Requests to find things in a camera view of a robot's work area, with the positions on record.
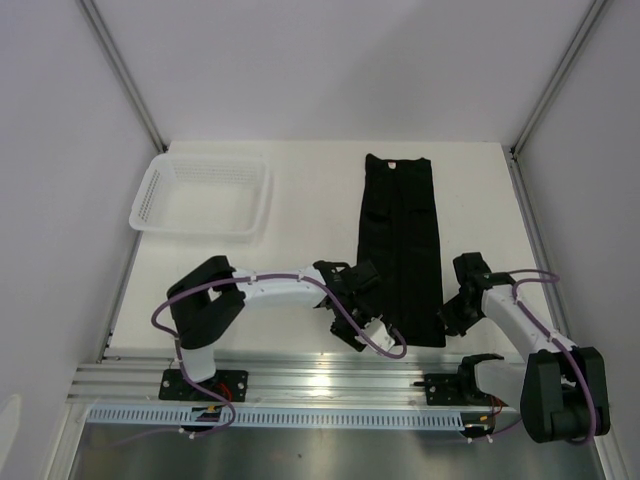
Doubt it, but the black t-shirt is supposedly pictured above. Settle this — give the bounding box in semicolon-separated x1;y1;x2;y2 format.
357;153;446;348

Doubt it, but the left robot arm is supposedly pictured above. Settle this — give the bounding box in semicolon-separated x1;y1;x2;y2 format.
167;256;394;400

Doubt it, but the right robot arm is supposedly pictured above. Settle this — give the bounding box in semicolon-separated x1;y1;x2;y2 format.
438;252;611;445

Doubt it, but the white plastic basket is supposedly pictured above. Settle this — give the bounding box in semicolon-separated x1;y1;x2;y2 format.
129;153;273;243

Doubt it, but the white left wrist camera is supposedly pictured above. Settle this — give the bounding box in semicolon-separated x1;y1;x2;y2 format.
363;319;395;352

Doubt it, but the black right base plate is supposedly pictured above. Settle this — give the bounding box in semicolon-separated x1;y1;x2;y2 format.
424;372;522;407

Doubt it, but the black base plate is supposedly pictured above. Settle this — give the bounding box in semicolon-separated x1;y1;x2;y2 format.
424;372;522;407
158;369;249;403

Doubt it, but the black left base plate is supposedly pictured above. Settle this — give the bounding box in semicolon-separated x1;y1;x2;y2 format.
158;369;249;403

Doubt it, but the aluminium mounting rail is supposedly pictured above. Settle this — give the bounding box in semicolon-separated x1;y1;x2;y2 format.
66;352;463;410

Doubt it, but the white slotted cable duct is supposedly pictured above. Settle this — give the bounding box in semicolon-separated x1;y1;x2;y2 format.
86;405;465;432

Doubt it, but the right aluminium frame post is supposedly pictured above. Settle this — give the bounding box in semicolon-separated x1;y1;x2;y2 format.
509;0;613;161

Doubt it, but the aluminium frame post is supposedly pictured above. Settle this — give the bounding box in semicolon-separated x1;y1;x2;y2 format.
509;0;613;161
75;0;168;154

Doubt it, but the left aluminium frame post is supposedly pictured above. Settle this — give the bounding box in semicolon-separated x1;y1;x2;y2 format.
75;0;168;154

